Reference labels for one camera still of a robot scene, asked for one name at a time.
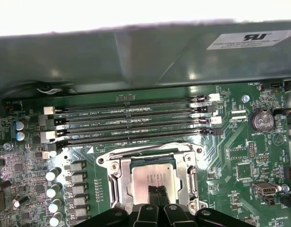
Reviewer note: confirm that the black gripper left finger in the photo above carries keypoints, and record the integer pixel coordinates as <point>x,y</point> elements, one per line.
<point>145,216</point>

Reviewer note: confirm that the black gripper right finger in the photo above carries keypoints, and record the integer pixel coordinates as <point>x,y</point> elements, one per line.
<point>176,216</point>

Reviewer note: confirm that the silver CPU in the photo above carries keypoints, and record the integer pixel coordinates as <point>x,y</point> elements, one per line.
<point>140,184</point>

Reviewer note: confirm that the metal CPU socket cover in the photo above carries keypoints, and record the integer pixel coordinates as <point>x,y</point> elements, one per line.
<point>125,172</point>

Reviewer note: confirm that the CPU socket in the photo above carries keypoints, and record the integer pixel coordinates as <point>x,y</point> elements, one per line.
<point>114,166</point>

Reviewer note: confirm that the green motherboard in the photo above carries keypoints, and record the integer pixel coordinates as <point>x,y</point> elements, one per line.
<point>230,151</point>

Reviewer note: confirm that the internal USB port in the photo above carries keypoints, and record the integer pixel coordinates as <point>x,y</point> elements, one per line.
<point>266,189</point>

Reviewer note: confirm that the silver coin cell battery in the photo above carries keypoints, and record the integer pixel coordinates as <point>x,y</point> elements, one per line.
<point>262,121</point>

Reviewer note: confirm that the blue-topped capacitor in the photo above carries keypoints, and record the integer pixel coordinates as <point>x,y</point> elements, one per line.
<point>19,125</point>
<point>22,136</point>

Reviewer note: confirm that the black PC case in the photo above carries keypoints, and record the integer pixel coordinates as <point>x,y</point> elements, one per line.
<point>88,59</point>

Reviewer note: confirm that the white case label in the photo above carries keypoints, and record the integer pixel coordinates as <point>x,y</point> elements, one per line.
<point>249,40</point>

